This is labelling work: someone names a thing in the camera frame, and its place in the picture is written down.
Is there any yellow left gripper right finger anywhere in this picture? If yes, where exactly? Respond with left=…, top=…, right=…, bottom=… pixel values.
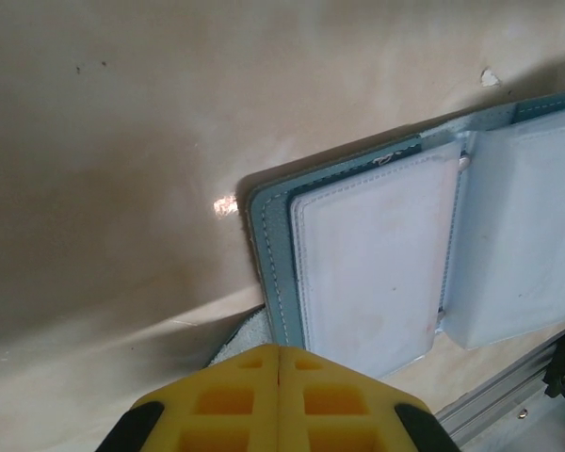
left=281, top=346, right=460, bottom=452

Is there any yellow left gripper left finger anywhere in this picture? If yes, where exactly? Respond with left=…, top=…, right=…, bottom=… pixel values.
left=101, top=343, right=283, bottom=452

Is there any teal leather card holder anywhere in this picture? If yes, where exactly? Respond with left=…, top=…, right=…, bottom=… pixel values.
left=202, top=88, right=565, bottom=383

